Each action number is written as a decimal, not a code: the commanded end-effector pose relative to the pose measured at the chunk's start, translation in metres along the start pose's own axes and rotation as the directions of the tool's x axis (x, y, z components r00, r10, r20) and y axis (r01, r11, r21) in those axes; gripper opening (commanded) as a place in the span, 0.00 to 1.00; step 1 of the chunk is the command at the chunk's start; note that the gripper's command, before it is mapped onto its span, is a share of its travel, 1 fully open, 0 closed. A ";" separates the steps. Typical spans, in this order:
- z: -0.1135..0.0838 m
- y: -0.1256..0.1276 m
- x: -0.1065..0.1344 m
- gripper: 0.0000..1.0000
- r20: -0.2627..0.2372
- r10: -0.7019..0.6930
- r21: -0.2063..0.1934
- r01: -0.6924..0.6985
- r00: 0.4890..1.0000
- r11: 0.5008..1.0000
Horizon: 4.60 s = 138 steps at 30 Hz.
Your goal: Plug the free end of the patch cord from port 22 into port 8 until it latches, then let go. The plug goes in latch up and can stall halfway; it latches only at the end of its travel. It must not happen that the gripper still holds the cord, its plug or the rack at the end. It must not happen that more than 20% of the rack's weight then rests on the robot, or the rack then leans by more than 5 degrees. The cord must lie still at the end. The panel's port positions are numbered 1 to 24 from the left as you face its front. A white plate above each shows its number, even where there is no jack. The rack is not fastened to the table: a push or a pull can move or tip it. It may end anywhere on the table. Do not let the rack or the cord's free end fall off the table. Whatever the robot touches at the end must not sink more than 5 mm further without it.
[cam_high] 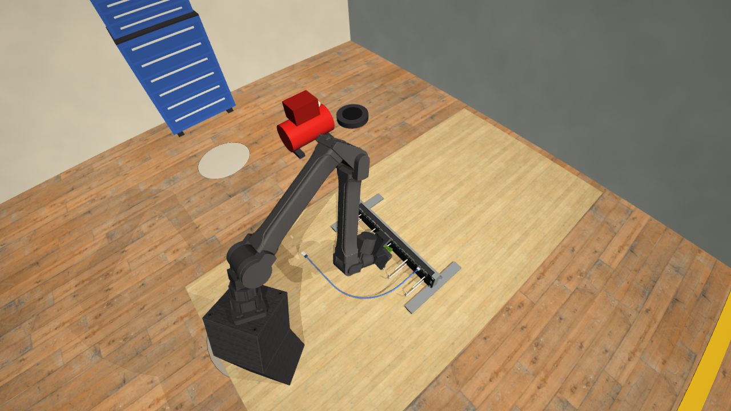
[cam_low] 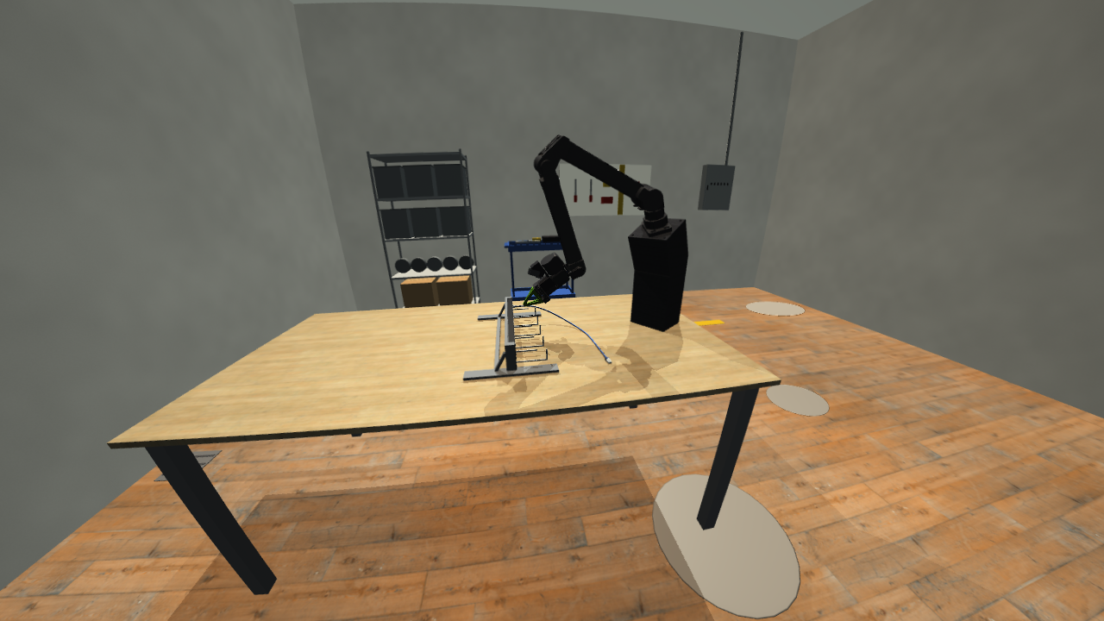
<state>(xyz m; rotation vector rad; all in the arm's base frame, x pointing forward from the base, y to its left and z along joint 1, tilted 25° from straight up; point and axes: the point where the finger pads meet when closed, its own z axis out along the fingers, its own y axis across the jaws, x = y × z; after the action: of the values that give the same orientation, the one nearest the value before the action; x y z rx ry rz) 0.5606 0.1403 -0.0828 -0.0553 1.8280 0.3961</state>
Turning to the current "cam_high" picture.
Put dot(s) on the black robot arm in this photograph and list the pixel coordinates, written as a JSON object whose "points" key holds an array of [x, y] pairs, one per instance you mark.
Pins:
{"points": [[251, 260]]}

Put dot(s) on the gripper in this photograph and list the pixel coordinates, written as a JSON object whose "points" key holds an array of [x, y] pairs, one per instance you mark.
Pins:
{"points": [[388, 256]]}

